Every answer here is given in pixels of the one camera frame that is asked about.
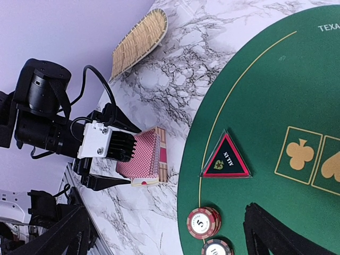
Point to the black chips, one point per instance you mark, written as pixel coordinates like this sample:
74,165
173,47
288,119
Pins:
216,247

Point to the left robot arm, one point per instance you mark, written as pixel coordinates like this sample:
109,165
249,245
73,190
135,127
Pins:
37,113

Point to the red playing card deck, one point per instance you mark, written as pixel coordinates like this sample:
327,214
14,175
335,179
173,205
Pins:
143,168

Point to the woven bamboo tray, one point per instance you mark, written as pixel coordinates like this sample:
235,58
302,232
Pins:
140,41

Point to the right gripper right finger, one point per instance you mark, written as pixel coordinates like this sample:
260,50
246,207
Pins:
302,231

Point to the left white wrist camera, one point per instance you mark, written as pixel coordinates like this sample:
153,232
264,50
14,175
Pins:
103,142

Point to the red chips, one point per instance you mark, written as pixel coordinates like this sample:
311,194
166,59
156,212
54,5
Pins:
204,222

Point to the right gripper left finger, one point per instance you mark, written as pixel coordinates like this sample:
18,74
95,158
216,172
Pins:
71,236

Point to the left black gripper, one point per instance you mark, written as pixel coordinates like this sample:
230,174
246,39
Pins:
64,138

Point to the round green poker mat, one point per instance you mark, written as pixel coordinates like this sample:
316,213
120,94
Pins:
278,98

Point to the triangular all-in dealer button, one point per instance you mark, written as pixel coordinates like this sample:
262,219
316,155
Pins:
225,161

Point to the playing card box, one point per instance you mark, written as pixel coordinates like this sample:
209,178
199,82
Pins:
162,176

